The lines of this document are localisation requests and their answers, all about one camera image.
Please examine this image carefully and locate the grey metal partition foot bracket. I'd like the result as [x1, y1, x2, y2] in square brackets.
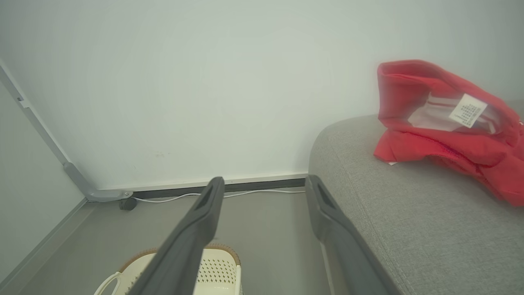
[63, 162, 134, 202]

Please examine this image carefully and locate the white laundry basket brown rim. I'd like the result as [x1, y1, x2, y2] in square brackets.
[93, 243, 243, 295]

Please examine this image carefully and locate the black baseboard strip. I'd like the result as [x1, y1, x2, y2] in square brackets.
[133, 178, 307, 200]

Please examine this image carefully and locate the red and white shirt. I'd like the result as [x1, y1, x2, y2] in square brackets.
[373, 60, 524, 208]

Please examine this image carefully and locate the white floor cable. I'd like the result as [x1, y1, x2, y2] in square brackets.
[133, 189, 306, 204]

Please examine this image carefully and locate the grey partition frame post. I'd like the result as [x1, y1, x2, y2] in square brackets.
[0, 61, 69, 168]

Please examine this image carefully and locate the grey fabric sofa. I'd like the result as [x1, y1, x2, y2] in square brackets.
[308, 100, 524, 295]

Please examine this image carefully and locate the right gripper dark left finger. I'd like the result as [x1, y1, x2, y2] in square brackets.
[126, 177, 225, 295]

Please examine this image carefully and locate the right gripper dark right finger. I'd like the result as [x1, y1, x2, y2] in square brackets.
[305, 175, 401, 295]

